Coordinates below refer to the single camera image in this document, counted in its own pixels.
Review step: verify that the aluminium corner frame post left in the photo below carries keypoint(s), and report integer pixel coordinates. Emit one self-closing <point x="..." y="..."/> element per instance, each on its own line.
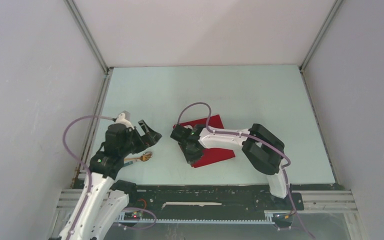
<point x="85" y="31"/>

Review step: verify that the aluminium corner frame post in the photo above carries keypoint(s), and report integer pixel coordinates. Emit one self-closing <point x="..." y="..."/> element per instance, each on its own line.
<point x="321" y="33"/>
<point x="85" y="31"/>

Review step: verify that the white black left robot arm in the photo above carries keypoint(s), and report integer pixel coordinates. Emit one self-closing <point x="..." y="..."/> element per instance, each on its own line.
<point x="103" y="196"/>

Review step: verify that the aluminium front rail frame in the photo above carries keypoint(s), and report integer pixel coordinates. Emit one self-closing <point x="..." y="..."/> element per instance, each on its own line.
<point x="314" y="201"/>

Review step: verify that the aluminium corner frame post right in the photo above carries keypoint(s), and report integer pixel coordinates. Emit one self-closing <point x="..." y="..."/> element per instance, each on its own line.
<point x="321" y="33"/>

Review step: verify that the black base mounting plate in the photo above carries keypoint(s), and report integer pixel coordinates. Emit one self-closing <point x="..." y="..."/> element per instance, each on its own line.
<point x="212" y="202"/>

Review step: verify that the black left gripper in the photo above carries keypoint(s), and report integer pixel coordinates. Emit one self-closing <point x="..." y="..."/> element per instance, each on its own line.
<point x="151" y="136"/>

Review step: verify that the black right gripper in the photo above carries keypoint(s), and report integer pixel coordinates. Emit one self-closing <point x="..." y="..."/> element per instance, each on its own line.
<point x="191" y="158"/>

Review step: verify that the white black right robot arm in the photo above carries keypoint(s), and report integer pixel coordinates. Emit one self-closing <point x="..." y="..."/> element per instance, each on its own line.
<point x="262" y="148"/>

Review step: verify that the wooden fork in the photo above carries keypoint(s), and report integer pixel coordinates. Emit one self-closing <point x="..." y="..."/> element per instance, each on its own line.
<point x="143" y="158"/>

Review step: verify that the red cloth napkin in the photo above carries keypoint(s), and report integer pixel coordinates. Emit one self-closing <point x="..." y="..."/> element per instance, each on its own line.
<point x="212" y="155"/>

